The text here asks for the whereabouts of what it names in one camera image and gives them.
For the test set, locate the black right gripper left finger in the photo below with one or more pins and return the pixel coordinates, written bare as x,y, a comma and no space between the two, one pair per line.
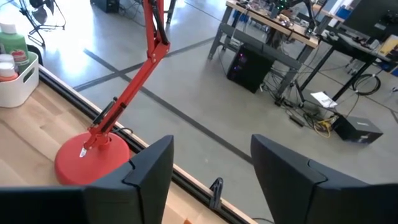
146,186

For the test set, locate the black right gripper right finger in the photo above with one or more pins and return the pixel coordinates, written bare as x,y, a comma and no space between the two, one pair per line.
295,193

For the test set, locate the orange small paint bottle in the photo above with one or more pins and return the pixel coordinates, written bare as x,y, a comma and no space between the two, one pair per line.
7,73

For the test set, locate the green large paint bottle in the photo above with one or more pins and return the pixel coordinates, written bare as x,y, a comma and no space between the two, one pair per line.
12,43

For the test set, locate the red desk lamp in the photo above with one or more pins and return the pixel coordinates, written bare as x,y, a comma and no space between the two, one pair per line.
93,158

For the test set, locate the small black box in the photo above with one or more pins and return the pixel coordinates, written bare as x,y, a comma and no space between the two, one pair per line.
357,130

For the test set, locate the white paper sheet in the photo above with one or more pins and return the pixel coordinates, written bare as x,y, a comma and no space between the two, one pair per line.
324,99

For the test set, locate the black box under desk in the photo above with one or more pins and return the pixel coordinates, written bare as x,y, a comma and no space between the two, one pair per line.
248,68

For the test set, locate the black office desk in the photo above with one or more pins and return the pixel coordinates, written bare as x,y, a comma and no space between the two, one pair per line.
351,49

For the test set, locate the white plastic bin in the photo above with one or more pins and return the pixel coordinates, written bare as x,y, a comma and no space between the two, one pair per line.
18,87

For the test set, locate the wooden top office desk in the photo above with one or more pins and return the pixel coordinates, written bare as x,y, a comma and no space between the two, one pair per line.
273,23

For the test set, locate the yellow box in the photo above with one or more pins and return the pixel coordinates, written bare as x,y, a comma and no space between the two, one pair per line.
388,45

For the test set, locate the black computer tower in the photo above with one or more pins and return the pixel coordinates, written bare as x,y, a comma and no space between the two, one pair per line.
105,4

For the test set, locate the black computer monitor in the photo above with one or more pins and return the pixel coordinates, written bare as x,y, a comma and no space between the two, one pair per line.
363,15

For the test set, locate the black floor fan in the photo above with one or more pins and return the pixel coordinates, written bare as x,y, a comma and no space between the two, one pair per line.
40,12

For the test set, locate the black frame clamp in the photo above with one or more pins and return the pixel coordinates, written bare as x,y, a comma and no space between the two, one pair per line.
216,193

